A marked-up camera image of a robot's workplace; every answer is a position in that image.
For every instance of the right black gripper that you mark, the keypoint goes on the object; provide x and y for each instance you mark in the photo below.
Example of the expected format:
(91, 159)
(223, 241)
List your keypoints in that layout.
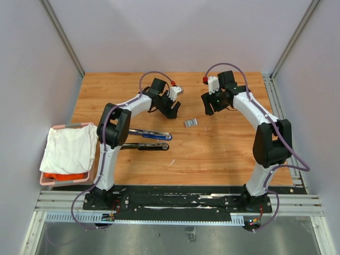
(207, 99)

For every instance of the blue black stapler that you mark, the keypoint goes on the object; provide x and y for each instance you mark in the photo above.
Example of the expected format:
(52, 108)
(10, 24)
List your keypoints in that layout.
(151, 134)

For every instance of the white cloth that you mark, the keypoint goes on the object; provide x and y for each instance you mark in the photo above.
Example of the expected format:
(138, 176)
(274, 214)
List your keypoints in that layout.
(70, 150)

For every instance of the white slotted cable duct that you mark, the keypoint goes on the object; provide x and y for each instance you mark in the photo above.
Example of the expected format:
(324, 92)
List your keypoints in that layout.
(148, 216)

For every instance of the pink plastic basket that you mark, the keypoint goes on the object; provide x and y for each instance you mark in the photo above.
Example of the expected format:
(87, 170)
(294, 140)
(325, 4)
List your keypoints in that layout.
(62, 180)

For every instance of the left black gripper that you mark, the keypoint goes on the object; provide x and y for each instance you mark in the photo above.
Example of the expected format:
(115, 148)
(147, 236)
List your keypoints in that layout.
(170, 113)

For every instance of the staple box tray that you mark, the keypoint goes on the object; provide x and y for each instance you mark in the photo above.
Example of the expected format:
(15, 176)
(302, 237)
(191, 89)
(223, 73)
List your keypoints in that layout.
(192, 122)

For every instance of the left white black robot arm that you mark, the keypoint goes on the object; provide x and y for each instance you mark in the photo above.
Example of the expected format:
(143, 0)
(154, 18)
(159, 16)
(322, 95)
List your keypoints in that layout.
(114, 126)

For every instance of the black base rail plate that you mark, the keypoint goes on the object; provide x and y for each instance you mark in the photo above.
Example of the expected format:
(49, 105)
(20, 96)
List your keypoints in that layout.
(229, 199)

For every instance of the small black clip object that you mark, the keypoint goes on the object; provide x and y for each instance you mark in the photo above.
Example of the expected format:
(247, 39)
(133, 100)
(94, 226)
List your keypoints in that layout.
(146, 146)

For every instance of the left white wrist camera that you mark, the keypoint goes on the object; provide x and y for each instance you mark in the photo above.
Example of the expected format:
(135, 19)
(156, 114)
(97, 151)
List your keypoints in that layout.
(174, 92)

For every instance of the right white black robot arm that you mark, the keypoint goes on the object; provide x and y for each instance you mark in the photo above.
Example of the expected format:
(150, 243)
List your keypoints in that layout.
(268, 151)

